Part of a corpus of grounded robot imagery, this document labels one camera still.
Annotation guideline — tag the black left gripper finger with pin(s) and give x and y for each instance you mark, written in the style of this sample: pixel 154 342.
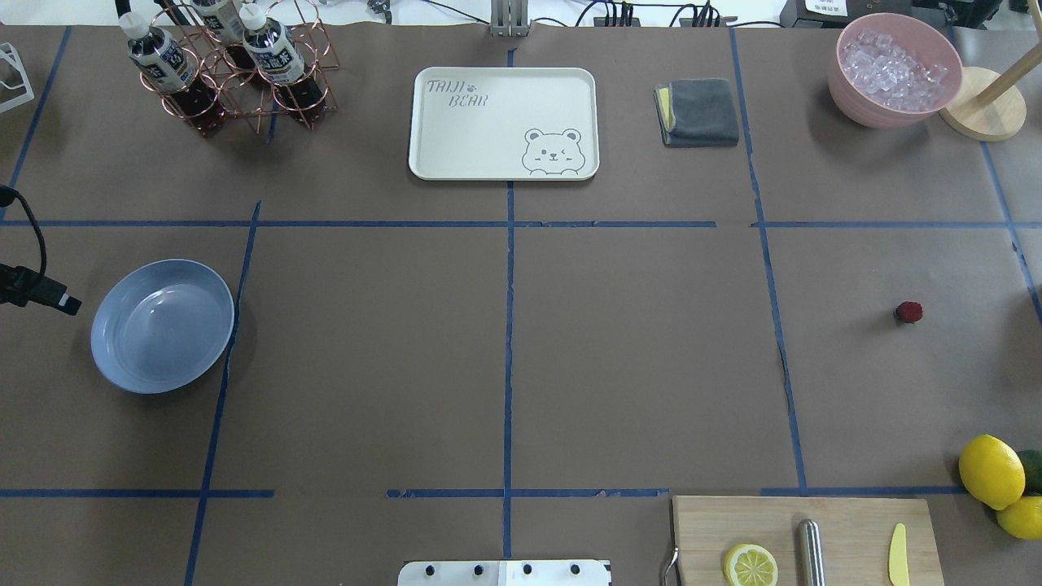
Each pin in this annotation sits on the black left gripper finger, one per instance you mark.
pixel 21 286

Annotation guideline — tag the blue plate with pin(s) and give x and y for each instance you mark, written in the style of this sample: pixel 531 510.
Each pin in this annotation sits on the blue plate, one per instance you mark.
pixel 161 327

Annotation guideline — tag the red strawberry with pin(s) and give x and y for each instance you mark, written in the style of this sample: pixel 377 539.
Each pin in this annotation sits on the red strawberry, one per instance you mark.
pixel 908 312

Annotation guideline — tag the tea bottle front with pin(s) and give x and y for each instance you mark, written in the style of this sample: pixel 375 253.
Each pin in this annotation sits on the tea bottle front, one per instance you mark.
pixel 171 72

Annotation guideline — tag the tea bottle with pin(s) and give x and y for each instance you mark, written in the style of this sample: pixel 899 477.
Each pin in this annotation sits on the tea bottle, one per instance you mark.
pixel 171 72
pixel 273 49
pixel 222 19

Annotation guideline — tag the tea bottle back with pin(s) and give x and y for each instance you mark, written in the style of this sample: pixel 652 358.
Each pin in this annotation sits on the tea bottle back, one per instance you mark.
pixel 222 19

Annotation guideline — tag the tea bottle middle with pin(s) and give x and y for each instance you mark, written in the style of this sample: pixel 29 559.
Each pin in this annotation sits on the tea bottle middle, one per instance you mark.
pixel 273 49

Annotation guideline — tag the cream bear tray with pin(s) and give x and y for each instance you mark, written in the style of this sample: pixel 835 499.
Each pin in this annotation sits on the cream bear tray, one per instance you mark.
pixel 504 124

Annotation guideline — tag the grey folded cloth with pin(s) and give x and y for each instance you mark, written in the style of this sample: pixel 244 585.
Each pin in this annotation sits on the grey folded cloth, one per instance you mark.
pixel 697 113

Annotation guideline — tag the lemon half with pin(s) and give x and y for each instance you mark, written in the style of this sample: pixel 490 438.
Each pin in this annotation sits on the lemon half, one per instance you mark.
pixel 750 564

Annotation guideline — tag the wooden cutting board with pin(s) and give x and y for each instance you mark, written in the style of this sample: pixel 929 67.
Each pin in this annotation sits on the wooden cutting board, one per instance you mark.
pixel 854 535

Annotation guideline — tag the pink bowl with ice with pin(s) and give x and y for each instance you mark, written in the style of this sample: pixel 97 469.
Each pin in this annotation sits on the pink bowl with ice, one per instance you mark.
pixel 891 70

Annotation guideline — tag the yellow plastic knife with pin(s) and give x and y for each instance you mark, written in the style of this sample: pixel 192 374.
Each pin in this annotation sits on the yellow plastic knife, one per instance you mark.
pixel 898 570

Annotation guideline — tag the wooden stand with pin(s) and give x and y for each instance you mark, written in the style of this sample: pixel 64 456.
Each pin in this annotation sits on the wooden stand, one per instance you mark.
pixel 989 107

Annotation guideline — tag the yellow lemon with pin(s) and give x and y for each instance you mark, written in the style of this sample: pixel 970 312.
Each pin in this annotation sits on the yellow lemon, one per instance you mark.
pixel 992 472
pixel 1022 520

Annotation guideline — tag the green lime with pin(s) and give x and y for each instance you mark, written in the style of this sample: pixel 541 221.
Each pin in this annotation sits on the green lime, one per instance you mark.
pixel 1030 460

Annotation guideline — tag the white wire cup rack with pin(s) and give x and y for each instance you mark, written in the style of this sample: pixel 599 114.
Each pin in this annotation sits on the white wire cup rack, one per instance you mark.
pixel 16 88

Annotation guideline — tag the copper wire bottle rack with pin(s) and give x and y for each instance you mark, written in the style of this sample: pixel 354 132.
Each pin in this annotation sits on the copper wire bottle rack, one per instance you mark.
pixel 246 95

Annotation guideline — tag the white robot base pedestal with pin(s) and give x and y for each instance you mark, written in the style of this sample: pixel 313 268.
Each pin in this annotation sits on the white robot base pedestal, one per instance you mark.
pixel 507 572

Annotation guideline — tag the aluminium frame post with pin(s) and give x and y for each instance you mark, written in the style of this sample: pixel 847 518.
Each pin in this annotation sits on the aluminium frame post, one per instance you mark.
pixel 509 18

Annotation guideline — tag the steel knife handle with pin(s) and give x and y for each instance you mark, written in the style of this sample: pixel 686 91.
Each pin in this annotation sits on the steel knife handle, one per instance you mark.
pixel 811 553

